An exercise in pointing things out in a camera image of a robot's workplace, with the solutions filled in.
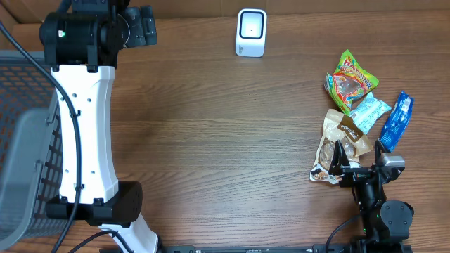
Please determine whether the blue snack bar wrapper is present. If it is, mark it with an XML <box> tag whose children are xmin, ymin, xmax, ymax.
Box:
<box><xmin>379</xmin><ymin>91</ymin><xmax>414</xmax><ymax>153</ymax></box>

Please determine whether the beige brown snack bag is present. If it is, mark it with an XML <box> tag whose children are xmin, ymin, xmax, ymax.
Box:
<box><xmin>309</xmin><ymin>109</ymin><xmax>373</xmax><ymax>185</ymax></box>

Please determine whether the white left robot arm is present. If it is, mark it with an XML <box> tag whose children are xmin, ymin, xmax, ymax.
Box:
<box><xmin>39</xmin><ymin>1</ymin><xmax>160</xmax><ymax>252</ymax></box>

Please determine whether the green Haribo candy bag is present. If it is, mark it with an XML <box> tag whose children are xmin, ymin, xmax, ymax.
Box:
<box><xmin>324</xmin><ymin>50</ymin><xmax>379</xmax><ymax>115</ymax></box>

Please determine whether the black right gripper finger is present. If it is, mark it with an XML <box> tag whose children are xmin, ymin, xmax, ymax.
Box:
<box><xmin>328</xmin><ymin>141</ymin><xmax>350</xmax><ymax>176</ymax></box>
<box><xmin>373</xmin><ymin>139</ymin><xmax>387</xmax><ymax>167</ymax></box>

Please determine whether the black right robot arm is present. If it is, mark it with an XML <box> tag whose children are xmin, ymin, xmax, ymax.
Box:
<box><xmin>324</xmin><ymin>140</ymin><xmax>414</xmax><ymax>253</ymax></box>

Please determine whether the white barcode scanner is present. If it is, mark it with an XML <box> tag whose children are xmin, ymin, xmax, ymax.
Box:
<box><xmin>236</xmin><ymin>8</ymin><xmax>267</xmax><ymax>58</ymax></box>

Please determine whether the grey plastic mesh basket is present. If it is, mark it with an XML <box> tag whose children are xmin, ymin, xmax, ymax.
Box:
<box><xmin>1</xmin><ymin>50</ymin><xmax>67</xmax><ymax>250</ymax></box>

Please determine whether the light teal snack packet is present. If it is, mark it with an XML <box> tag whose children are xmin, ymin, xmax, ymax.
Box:
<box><xmin>349</xmin><ymin>92</ymin><xmax>392</xmax><ymax>135</ymax></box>

